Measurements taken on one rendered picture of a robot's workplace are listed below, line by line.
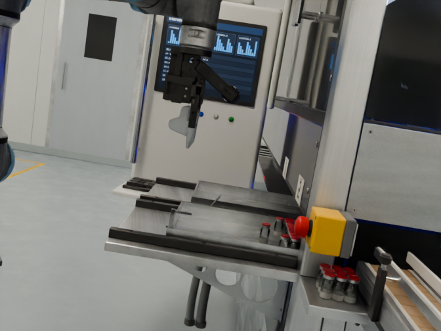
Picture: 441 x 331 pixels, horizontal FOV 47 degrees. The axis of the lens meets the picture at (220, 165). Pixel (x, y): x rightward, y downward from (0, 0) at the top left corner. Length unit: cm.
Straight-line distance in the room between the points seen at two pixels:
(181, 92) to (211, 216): 40
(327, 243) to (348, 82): 31
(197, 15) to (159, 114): 100
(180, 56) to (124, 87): 561
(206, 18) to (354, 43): 30
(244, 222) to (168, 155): 77
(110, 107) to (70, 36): 102
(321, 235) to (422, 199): 23
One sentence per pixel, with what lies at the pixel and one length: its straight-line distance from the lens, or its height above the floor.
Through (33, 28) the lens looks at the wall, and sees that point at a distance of 707.
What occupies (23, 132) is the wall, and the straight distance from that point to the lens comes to 713.
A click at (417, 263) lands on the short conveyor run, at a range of 102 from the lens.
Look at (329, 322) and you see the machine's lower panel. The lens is 109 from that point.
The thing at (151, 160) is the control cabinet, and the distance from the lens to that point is 205.
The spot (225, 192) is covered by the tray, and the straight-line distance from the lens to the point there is 167.
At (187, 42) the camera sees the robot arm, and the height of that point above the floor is 130.
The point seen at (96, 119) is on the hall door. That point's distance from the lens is 678.
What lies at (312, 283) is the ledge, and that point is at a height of 88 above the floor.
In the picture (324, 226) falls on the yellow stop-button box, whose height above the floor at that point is 101.
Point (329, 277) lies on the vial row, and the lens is 95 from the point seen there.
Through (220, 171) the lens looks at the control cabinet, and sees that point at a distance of 200.
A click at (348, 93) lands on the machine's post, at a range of 99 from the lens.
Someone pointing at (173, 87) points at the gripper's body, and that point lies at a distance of 107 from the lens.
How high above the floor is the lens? 122
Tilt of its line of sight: 9 degrees down
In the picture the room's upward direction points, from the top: 9 degrees clockwise
